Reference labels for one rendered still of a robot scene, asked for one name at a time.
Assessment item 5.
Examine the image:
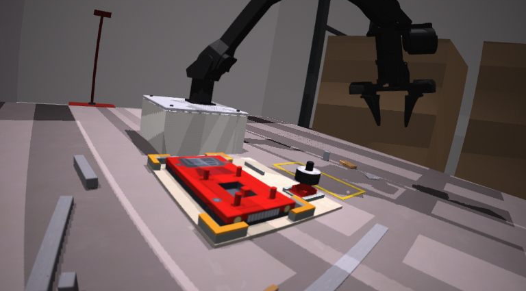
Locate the thin orange rod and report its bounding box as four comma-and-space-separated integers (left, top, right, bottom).
265, 284, 279, 291

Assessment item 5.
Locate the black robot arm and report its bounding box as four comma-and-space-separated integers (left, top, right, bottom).
185, 0, 438, 105

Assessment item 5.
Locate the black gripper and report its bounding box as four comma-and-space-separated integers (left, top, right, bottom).
349, 53, 436, 127

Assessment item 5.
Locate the black rubber tyre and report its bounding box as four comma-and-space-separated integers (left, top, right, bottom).
295, 166, 321, 186

